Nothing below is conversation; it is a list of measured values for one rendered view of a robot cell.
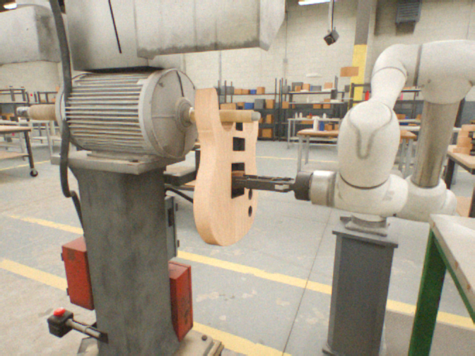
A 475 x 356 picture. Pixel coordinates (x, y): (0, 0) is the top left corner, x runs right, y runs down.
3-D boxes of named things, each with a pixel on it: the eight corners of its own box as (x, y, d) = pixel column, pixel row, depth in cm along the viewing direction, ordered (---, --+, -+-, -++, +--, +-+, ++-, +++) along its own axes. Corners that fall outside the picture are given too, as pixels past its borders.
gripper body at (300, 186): (307, 203, 72) (271, 199, 76) (313, 198, 80) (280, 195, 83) (309, 174, 71) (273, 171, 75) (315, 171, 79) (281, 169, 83)
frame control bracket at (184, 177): (170, 185, 103) (169, 174, 102) (198, 174, 120) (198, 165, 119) (179, 186, 102) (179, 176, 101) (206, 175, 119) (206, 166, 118)
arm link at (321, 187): (335, 204, 78) (312, 201, 80) (338, 170, 77) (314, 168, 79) (331, 210, 70) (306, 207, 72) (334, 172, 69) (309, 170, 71)
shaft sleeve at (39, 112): (39, 123, 111) (25, 114, 106) (47, 110, 113) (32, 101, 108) (73, 124, 104) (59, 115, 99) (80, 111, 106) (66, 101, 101)
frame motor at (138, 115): (55, 157, 92) (42, 69, 85) (120, 146, 115) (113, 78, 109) (162, 168, 76) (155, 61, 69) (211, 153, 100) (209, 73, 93)
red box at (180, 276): (132, 327, 131) (125, 253, 122) (150, 309, 142) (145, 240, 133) (179, 345, 121) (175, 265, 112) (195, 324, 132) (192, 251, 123)
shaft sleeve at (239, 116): (194, 123, 84) (189, 116, 81) (197, 114, 85) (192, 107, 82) (252, 125, 77) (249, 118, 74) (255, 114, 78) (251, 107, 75)
